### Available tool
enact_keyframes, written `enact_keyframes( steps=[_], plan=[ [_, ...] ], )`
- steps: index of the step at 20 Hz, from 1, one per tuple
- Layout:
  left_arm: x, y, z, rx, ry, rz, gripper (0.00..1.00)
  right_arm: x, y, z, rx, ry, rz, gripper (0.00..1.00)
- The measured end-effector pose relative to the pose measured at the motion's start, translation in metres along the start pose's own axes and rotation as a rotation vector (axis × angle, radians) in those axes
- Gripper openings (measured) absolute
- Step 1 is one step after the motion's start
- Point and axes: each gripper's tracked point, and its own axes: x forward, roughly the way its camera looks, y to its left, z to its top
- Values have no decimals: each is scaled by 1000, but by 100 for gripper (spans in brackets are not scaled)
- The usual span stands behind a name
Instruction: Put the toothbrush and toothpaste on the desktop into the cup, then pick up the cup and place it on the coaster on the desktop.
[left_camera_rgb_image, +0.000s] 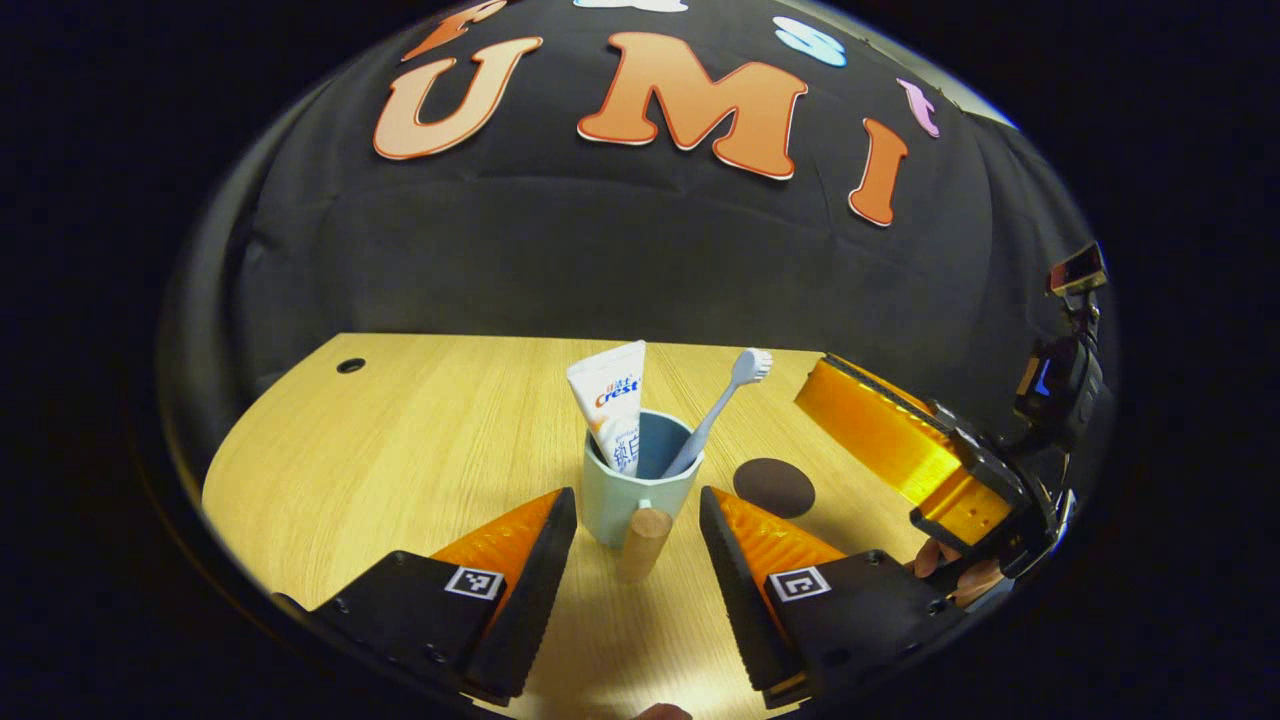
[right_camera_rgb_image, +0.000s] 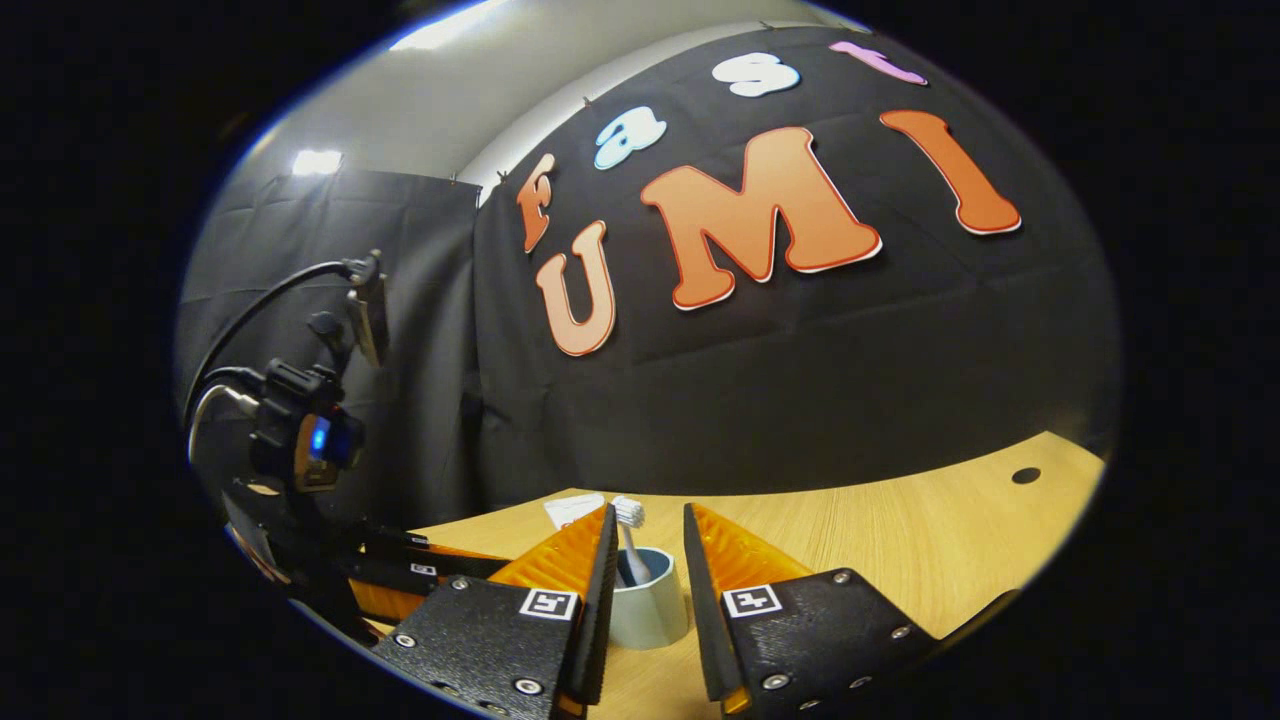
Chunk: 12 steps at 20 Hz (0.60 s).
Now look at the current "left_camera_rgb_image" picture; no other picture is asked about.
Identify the dark round coaster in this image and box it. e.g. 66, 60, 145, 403
732, 457, 817, 520

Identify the blue cup with wooden handle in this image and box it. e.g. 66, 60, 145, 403
581, 409, 705, 585

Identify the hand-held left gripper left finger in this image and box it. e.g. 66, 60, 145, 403
271, 486, 580, 701

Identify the white toothpaste tube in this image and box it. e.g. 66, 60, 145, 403
565, 339, 649, 480

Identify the black backdrop cloth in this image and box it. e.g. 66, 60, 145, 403
158, 0, 1113, 486

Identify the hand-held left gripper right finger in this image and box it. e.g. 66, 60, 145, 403
697, 485, 967, 711

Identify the wooden desktop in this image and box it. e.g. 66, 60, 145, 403
201, 332, 963, 720

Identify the white toothbrush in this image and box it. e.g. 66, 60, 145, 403
659, 347, 775, 480

